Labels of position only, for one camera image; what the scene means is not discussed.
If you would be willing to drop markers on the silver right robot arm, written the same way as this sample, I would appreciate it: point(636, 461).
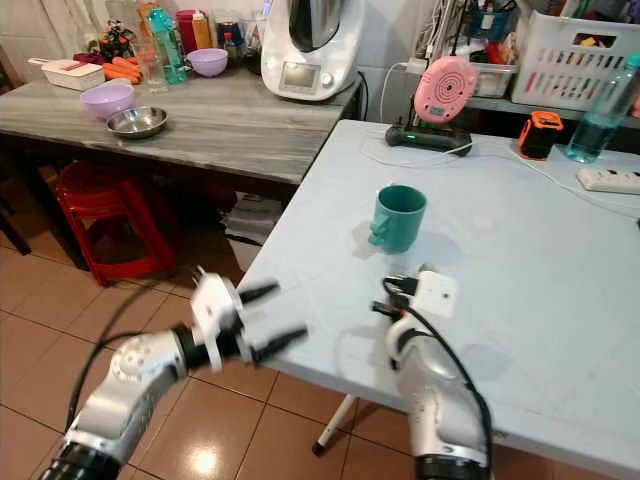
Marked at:
point(440, 410)

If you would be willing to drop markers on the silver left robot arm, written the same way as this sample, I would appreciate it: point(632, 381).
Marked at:
point(135, 385)

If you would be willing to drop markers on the teal ceramic mug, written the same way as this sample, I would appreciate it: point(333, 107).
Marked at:
point(400, 222)

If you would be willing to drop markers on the grey plastic bag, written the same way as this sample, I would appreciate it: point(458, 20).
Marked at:
point(253, 218)

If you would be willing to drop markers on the white table leg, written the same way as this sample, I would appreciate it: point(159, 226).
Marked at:
point(335, 425)

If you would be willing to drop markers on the black charging base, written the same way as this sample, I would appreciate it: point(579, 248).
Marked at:
point(428, 137)

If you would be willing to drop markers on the red plastic stool stack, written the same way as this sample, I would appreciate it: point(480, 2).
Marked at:
point(115, 205)

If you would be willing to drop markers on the grey wood-look side table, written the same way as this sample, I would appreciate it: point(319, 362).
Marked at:
point(240, 125)

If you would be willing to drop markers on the pink round device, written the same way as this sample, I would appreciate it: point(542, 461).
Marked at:
point(446, 90)

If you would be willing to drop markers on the orange and black device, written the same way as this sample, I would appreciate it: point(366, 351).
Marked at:
point(540, 136)

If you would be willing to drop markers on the stainless steel bowl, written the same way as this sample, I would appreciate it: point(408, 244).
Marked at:
point(137, 122)

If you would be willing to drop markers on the clear plastic container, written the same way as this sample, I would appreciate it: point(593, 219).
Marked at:
point(497, 80)

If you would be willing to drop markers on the small purple plastic bowl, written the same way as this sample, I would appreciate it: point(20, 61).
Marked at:
point(208, 63)

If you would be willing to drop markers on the white power strip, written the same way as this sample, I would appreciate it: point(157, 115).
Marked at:
point(610, 180)

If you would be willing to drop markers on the white kitchen cooking machine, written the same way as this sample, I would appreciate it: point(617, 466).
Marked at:
point(312, 60)

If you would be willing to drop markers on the large purple plastic bowl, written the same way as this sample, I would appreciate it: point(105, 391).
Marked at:
point(108, 101)

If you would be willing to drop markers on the clear drinking glass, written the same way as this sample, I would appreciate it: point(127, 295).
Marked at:
point(151, 73)

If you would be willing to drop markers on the clear plastic water bottle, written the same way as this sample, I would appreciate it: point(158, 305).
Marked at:
point(598, 120)

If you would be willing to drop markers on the orange carrots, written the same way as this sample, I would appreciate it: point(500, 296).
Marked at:
point(124, 70)

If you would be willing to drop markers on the teal water bottle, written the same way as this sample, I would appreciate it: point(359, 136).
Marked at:
point(167, 44)

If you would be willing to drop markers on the red lidded jar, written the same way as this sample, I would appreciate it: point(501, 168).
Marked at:
point(190, 30)

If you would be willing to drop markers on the white plastic basket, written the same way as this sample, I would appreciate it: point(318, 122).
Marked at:
point(575, 70)

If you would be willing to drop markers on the white rectangular dish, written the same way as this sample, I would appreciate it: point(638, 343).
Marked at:
point(70, 74)

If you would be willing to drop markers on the small dark potted plant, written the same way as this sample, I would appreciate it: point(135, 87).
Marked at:
point(115, 42)

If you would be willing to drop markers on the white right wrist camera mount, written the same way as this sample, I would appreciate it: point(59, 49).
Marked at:
point(437, 293)

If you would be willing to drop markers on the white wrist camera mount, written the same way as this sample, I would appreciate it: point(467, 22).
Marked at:
point(437, 293)
point(213, 310)

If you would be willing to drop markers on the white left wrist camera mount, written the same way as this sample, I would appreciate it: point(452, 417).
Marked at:
point(213, 310)

